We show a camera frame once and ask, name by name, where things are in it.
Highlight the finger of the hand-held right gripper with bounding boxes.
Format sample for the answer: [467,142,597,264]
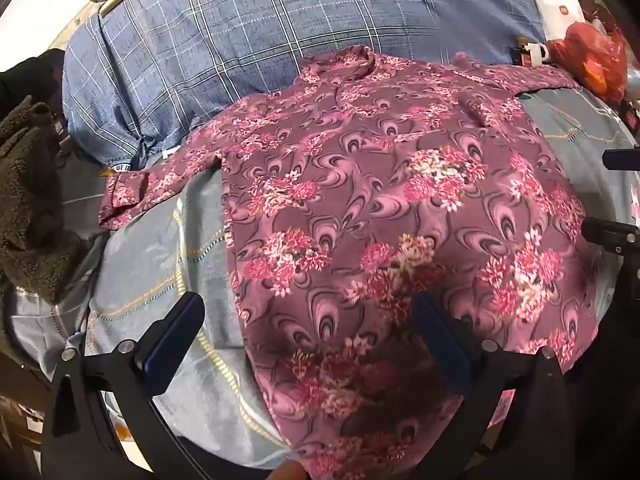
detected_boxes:
[602,146,640,171]
[581,216,640,257]

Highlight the grey bed sheet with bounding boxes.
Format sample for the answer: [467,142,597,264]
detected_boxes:
[0,85,640,466]

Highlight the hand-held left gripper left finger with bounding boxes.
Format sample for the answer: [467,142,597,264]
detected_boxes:
[41,291,271,480]

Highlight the pink floral shirt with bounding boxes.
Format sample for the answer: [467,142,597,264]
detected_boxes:
[97,45,593,480]

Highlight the small dark red box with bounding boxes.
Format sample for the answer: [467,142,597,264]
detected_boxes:
[514,37,538,67]

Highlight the dark brown fleece cloth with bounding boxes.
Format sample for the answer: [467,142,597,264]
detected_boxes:
[0,102,83,301]

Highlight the red plastic bag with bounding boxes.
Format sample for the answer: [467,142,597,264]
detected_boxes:
[549,7,632,102]

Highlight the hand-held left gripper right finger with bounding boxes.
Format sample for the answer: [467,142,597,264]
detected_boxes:
[415,291,576,480]

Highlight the blue plaid quilt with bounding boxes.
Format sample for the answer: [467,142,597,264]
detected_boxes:
[62,0,551,168]

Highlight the black cloth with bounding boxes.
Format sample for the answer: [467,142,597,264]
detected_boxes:
[0,49,66,126]

